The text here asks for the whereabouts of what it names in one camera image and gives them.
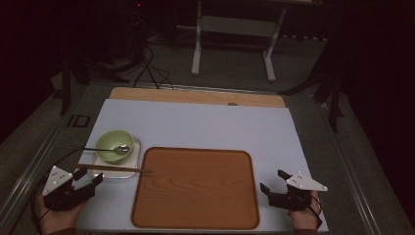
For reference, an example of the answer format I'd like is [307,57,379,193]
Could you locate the white table mat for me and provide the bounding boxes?
[75,98,330,233]

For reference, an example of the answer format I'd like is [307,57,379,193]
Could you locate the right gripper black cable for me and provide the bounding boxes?
[309,195,325,229]

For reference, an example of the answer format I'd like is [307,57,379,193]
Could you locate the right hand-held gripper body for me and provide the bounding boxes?
[267,170,329,212]

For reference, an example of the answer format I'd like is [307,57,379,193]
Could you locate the black tripod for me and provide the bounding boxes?
[277,38,346,133]

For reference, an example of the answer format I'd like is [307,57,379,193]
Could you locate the black floor cable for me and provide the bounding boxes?
[132,45,174,91]

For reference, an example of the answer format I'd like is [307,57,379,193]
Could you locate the aluminium rail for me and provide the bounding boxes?
[0,97,86,229]
[314,97,383,235]
[136,81,282,96]

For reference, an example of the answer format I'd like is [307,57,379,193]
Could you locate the green bowl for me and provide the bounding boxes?
[95,129,135,165]

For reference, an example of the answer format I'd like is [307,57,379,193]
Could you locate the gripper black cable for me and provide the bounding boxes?
[30,148,82,234]
[309,195,325,229]

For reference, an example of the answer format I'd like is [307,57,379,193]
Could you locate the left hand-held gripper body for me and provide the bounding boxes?
[41,164,96,212]

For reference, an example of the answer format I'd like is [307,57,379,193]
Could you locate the metal spoon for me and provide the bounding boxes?
[69,144,131,156]

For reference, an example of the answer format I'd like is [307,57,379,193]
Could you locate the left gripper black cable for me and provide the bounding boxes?
[30,148,82,234]

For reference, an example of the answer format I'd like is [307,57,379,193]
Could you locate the black power strip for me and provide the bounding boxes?
[282,33,328,42]

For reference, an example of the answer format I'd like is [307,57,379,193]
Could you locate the dark equipment rack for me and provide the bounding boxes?
[128,0,148,63]

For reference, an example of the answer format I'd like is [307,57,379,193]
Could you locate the brown wooden tray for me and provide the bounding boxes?
[130,146,261,231]

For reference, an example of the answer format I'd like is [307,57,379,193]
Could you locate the white square plate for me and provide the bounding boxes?
[87,137,142,180]

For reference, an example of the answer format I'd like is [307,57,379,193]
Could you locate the person's right hand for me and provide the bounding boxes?
[287,191,323,231]

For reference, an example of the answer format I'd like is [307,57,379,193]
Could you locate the white metal stand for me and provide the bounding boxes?
[191,0,288,83]

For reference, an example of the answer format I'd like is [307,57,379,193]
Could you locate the person's left hand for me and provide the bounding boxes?
[35,195,87,235]

